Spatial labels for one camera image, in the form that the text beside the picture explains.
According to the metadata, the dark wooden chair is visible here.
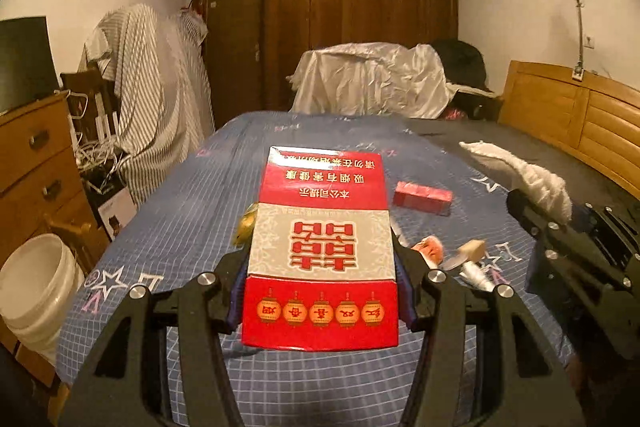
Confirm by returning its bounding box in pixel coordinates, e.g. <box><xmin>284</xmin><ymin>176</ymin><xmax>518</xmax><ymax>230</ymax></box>
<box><xmin>60</xmin><ymin>69</ymin><xmax>121</xmax><ymax>142</ymax></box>

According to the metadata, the brown wooden door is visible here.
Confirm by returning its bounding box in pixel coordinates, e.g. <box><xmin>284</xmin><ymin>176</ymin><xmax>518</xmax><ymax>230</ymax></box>
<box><xmin>192</xmin><ymin>0</ymin><xmax>266</xmax><ymax>128</ymax></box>

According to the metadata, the wooden dresser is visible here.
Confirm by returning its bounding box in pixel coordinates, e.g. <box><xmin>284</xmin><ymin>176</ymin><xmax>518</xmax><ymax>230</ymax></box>
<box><xmin>0</xmin><ymin>92</ymin><xmax>108</xmax><ymax>388</ymax></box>

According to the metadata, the red and white carton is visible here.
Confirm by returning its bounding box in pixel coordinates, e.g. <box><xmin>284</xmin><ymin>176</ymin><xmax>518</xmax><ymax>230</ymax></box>
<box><xmin>241</xmin><ymin>146</ymin><xmax>401</xmax><ymax>352</ymax></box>

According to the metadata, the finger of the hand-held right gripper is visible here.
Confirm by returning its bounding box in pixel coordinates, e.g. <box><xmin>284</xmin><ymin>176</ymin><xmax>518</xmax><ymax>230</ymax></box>
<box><xmin>506</xmin><ymin>189</ymin><xmax>608</xmax><ymax>273</ymax></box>
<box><xmin>572</xmin><ymin>204</ymin><xmax>640</xmax><ymax>268</ymax></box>

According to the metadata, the white cardboard box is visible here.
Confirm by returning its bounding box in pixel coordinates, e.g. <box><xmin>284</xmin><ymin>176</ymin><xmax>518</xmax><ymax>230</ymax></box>
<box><xmin>97</xmin><ymin>189</ymin><xmax>138</xmax><ymax>242</ymax></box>

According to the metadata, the beige block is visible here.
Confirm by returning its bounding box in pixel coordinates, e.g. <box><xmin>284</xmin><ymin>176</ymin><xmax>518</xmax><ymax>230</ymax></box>
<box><xmin>456</xmin><ymin>239</ymin><xmax>487</xmax><ymax>263</ymax></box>

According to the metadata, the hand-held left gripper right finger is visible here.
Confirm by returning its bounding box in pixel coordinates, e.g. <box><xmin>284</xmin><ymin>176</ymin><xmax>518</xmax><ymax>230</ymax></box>
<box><xmin>392</xmin><ymin>234</ymin><xmax>586</xmax><ymax>427</ymax></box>

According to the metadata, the white satin cloth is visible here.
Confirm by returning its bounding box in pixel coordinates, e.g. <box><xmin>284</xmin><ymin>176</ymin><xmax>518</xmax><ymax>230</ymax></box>
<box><xmin>287</xmin><ymin>42</ymin><xmax>453</xmax><ymax>120</ymax></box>

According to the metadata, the yellow wrapper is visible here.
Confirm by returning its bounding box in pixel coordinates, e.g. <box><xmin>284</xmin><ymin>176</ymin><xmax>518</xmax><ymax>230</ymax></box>
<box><xmin>235</xmin><ymin>203</ymin><xmax>260</xmax><ymax>248</ymax></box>

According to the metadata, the white foam bag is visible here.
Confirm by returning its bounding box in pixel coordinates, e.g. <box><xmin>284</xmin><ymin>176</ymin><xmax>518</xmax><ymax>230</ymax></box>
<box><xmin>460</xmin><ymin>259</ymin><xmax>493</xmax><ymax>290</ymax></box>

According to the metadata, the wooden headboard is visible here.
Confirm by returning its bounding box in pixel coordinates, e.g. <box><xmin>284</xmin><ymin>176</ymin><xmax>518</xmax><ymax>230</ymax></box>
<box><xmin>497</xmin><ymin>61</ymin><xmax>640</xmax><ymax>198</ymax></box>

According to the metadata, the grey striped cloth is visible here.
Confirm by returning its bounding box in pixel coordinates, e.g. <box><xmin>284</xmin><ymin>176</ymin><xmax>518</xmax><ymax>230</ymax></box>
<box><xmin>80</xmin><ymin>3</ymin><xmax>216</xmax><ymax>202</ymax></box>

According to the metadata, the dark wooden wardrobe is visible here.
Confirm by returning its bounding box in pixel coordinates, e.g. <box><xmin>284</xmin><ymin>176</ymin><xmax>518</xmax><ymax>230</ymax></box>
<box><xmin>262</xmin><ymin>0</ymin><xmax>459</xmax><ymax>112</ymax></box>

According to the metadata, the tangle of white cables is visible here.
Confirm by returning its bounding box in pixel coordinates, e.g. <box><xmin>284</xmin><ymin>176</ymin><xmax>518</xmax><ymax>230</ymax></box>
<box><xmin>67</xmin><ymin>92</ymin><xmax>131</xmax><ymax>178</ymax></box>

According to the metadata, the black cloth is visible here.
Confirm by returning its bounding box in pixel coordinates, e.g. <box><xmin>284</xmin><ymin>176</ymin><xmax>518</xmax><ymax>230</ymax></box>
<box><xmin>432</xmin><ymin>38</ymin><xmax>488</xmax><ymax>90</ymax></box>

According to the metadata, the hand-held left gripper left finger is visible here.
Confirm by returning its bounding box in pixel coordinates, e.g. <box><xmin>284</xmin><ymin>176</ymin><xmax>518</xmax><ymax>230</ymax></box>
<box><xmin>57</xmin><ymin>252</ymin><xmax>251</xmax><ymax>427</ymax></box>

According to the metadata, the blue star-print bedsheet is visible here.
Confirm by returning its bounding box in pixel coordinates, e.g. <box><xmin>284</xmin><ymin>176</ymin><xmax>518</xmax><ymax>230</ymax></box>
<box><xmin>57</xmin><ymin>112</ymin><xmax>576</xmax><ymax>427</ymax></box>

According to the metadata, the dark grey sheet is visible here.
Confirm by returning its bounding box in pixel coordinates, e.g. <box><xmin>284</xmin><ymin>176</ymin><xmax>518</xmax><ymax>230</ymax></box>
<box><xmin>405</xmin><ymin>117</ymin><xmax>640</xmax><ymax>218</ymax></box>

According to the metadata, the black television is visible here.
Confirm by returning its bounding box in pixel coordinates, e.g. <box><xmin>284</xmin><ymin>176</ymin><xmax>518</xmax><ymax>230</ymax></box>
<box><xmin>0</xmin><ymin>16</ymin><xmax>61</xmax><ymax>114</ymax></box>

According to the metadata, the white plastic bucket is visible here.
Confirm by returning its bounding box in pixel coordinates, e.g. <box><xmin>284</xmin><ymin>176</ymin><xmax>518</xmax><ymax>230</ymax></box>
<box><xmin>0</xmin><ymin>233</ymin><xmax>86</xmax><ymax>353</ymax></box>

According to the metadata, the pink box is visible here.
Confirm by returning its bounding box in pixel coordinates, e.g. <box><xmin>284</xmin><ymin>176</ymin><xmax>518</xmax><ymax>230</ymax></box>
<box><xmin>392</xmin><ymin>181</ymin><xmax>454</xmax><ymax>217</ymax></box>

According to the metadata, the bent lamp pole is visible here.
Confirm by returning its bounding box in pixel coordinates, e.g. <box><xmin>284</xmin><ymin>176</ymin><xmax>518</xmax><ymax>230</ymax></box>
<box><xmin>525</xmin><ymin>0</ymin><xmax>587</xmax><ymax>80</ymax></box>

